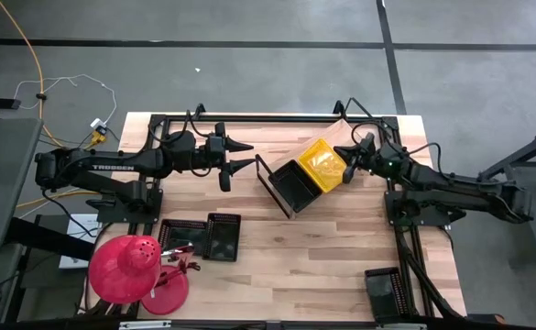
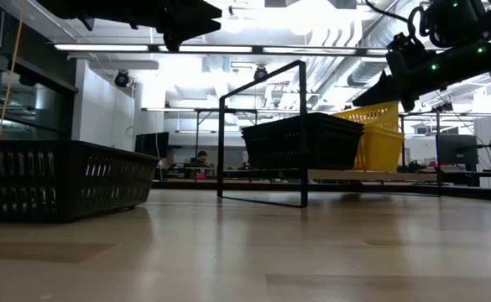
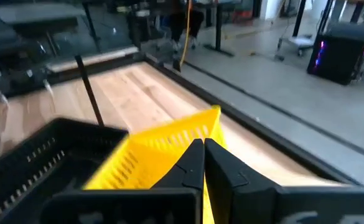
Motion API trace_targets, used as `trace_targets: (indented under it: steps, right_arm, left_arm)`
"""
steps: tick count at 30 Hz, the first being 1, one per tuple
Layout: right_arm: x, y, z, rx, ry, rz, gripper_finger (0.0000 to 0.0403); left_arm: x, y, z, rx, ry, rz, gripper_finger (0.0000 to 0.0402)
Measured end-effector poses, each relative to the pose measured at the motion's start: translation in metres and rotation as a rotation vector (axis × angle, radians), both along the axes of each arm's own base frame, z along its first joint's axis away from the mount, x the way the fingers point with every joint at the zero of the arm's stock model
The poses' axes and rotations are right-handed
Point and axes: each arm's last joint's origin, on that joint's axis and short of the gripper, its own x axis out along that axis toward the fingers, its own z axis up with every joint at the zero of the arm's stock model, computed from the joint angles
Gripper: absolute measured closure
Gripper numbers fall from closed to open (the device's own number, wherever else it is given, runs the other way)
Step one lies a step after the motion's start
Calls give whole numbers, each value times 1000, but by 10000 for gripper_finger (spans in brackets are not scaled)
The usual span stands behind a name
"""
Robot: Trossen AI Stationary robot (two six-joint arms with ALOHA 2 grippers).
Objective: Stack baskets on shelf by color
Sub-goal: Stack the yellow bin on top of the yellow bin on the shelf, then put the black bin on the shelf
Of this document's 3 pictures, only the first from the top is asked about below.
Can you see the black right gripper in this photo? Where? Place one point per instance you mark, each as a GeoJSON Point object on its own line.
{"type": "Point", "coordinates": [379, 160]}

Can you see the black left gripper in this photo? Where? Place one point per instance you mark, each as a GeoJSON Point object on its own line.
{"type": "Point", "coordinates": [215, 149]}

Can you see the yellow plastic basket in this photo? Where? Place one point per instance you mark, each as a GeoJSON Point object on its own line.
{"type": "Point", "coordinates": [322, 167]}

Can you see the black plastic basket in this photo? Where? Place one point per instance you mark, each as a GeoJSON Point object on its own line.
{"type": "Point", "coordinates": [222, 238]}
{"type": "Point", "coordinates": [384, 293]}
{"type": "Point", "coordinates": [180, 236]}
{"type": "Point", "coordinates": [295, 188]}

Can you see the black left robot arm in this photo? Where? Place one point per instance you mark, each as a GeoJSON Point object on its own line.
{"type": "Point", "coordinates": [112, 165]}

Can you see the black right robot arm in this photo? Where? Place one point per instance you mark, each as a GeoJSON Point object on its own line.
{"type": "Point", "coordinates": [455, 188]}

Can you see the yellow plug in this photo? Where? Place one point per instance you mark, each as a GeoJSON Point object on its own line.
{"type": "Point", "coordinates": [98, 136]}

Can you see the white power adapter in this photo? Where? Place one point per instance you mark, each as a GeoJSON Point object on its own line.
{"type": "Point", "coordinates": [98, 123]}

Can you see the small red round disc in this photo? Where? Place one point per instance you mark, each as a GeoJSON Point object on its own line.
{"type": "Point", "coordinates": [169, 295]}

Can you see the large red round lamp shade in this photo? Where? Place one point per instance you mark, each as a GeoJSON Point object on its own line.
{"type": "Point", "coordinates": [116, 275]}

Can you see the white paper sheet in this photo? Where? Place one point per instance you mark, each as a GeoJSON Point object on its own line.
{"type": "Point", "coordinates": [82, 229]}

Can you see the grey metal table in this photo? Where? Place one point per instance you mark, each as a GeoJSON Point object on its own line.
{"type": "Point", "coordinates": [531, 183]}

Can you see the black support beam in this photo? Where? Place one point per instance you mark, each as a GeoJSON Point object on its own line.
{"type": "Point", "coordinates": [47, 238]}

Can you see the grey side table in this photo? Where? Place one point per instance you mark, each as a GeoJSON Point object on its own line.
{"type": "Point", "coordinates": [2, 183]}

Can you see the black aluminium rig frame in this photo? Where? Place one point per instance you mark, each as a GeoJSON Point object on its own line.
{"type": "Point", "coordinates": [276, 118]}

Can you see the silver bracket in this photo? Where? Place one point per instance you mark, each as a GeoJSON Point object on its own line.
{"type": "Point", "coordinates": [145, 325]}
{"type": "Point", "coordinates": [400, 326]}

